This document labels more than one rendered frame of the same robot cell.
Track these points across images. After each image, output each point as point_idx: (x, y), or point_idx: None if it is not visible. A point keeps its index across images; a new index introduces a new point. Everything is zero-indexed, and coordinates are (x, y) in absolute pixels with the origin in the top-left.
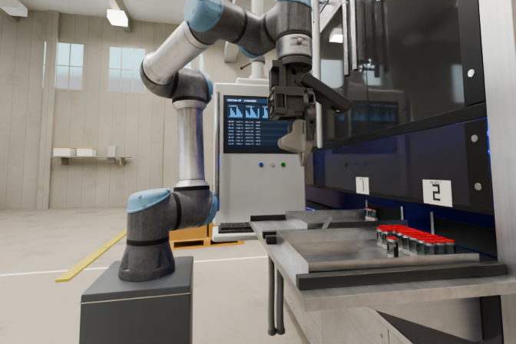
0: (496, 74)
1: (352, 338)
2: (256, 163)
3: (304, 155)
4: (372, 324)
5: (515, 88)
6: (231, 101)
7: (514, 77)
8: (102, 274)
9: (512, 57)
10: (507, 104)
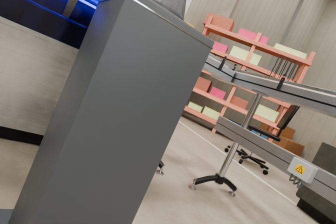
0: None
1: (34, 70)
2: None
3: None
4: (74, 58)
5: None
6: None
7: None
8: (177, 17)
9: None
10: None
